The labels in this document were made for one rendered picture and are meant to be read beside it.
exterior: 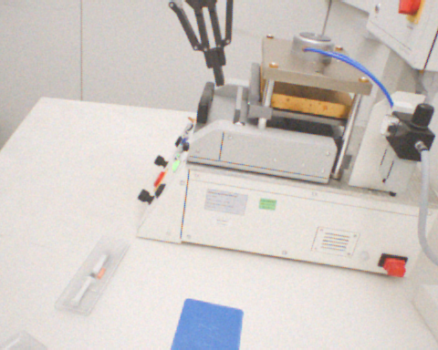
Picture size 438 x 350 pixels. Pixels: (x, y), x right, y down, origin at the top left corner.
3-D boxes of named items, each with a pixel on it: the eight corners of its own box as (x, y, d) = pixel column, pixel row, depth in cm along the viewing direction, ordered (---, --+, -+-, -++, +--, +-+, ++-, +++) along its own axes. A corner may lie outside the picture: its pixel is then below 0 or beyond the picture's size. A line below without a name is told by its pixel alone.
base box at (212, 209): (369, 194, 116) (390, 134, 108) (412, 294, 83) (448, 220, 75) (167, 161, 116) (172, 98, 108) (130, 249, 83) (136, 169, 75)
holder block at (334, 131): (327, 114, 99) (329, 103, 98) (342, 151, 82) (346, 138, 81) (255, 102, 99) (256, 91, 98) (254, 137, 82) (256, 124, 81)
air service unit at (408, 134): (388, 169, 77) (418, 87, 70) (414, 213, 65) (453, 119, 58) (359, 163, 77) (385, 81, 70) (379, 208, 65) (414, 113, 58)
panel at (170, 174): (165, 163, 114) (203, 106, 106) (138, 231, 88) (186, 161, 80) (159, 159, 114) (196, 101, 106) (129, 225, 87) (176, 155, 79)
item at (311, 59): (360, 93, 100) (379, 35, 94) (400, 150, 73) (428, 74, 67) (255, 76, 100) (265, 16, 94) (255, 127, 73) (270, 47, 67)
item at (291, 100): (333, 93, 97) (345, 50, 93) (352, 131, 78) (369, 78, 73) (256, 80, 97) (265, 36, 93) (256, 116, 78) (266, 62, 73)
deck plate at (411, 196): (391, 134, 108) (392, 130, 108) (443, 210, 78) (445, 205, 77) (205, 104, 108) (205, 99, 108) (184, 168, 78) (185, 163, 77)
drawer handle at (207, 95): (213, 99, 97) (215, 81, 95) (205, 124, 84) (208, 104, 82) (203, 97, 97) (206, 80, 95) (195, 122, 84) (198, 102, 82)
